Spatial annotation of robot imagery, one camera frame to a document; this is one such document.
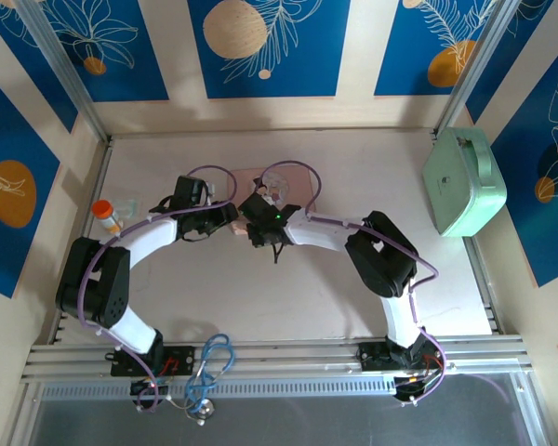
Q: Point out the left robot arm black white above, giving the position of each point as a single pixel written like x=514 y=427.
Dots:
x=93 y=288

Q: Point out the aluminium frame post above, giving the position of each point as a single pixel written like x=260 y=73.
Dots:
x=474 y=60
x=60 y=60

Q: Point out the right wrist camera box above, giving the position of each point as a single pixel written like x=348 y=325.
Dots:
x=256 y=206

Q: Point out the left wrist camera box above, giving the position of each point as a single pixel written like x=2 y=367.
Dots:
x=188 y=190

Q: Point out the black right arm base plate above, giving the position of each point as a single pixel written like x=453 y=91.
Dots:
x=374 y=355

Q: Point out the blue stethoscope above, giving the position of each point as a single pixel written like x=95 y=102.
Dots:
x=223 y=367

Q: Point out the orange capped pill bottle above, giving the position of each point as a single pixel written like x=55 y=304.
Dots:
x=104 y=211

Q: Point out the pink wedding couple tin box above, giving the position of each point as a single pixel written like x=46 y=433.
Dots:
x=300 y=183

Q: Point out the aluminium frame rail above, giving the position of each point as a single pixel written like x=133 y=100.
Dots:
x=283 y=358

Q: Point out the clear plastic packet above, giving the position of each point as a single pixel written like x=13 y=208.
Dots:
x=129 y=208

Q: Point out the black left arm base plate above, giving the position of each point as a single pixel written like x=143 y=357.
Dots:
x=181 y=360

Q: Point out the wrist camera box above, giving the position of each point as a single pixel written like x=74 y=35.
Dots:
x=256 y=206
x=188 y=190

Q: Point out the mint green carry case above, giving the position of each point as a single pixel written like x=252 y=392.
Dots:
x=460 y=186

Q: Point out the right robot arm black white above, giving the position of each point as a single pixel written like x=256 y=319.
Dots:
x=381 y=265

